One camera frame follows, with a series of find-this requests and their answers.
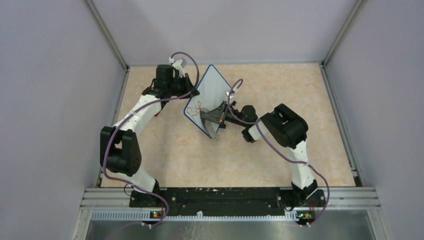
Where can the grey transparent eraser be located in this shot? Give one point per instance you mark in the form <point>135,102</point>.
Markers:
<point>210,128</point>

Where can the aluminium front rail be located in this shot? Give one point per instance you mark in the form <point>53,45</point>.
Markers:
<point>341,198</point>

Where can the blue framed whiteboard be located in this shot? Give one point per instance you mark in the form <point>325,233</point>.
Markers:
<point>212,88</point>

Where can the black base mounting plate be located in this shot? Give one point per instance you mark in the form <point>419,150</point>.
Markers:
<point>226,201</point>

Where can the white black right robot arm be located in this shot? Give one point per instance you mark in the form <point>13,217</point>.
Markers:
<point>286,127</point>

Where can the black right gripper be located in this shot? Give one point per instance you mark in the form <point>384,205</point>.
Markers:
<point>218,114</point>

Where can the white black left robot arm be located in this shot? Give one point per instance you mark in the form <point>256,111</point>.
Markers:
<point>120,153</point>

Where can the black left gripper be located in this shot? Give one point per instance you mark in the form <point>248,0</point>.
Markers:
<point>189,88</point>

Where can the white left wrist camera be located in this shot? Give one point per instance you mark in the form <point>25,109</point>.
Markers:
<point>178,65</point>

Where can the white cable duct strip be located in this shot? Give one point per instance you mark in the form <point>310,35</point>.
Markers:
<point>153,216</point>

